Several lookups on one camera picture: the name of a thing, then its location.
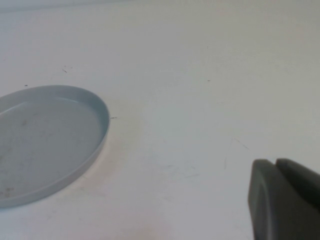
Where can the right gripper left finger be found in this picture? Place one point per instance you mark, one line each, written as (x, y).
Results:
(275, 207)

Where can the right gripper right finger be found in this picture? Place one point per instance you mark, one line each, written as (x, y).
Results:
(305, 180)

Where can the grey-blue round plate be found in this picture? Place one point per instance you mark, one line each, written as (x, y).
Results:
(50, 145)

